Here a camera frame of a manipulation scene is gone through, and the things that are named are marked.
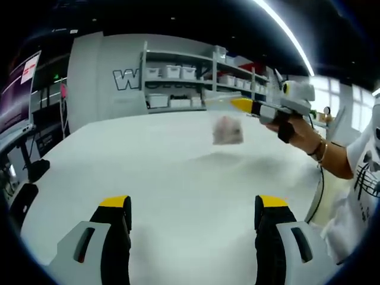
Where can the clear resealable bag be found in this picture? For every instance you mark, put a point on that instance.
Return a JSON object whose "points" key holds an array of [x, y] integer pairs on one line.
{"points": [[227, 130]]}

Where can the shelf with white bins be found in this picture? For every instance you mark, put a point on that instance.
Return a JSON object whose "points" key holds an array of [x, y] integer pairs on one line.
{"points": [[173, 72]]}

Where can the person's right hand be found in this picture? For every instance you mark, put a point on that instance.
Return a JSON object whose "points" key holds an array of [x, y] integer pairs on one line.
{"points": [[302, 133]]}

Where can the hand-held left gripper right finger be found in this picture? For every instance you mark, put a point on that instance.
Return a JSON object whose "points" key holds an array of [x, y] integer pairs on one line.
{"points": [[270, 252]]}

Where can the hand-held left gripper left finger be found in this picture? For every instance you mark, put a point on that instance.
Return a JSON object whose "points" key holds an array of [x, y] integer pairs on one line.
{"points": [[115, 252]]}

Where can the black chair backrest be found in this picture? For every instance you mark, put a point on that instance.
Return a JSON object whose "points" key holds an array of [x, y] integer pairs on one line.
{"points": [[23, 207]]}

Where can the grey metal shelf rack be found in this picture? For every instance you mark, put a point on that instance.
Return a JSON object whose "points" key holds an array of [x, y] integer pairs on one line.
{"points": [[178, 83], [237, 71]]}

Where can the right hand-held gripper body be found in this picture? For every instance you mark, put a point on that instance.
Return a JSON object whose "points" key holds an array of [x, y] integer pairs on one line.
{"points": [[298, 96]]}

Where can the bright window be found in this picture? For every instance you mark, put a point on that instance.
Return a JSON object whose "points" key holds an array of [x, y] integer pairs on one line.
{"points": [[350, 101]]}

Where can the white wall lettering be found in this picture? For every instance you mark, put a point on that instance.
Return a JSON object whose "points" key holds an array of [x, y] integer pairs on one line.
{"points": [[124, 79]]}

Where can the pink hanging object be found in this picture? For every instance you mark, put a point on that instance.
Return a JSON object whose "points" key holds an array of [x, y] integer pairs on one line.
{"points": [[63, 90]]}

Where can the grey desk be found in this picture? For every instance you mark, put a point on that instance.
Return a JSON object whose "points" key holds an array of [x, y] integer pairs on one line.
{"points": [[12, 138]]}

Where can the large purple display screen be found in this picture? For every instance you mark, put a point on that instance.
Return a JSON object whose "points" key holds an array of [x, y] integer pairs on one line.
{"points": [[17, 98]]}

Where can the long ceiling light strip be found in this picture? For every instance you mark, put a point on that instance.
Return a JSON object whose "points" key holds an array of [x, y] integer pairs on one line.
{"points": [[288, 32]]}

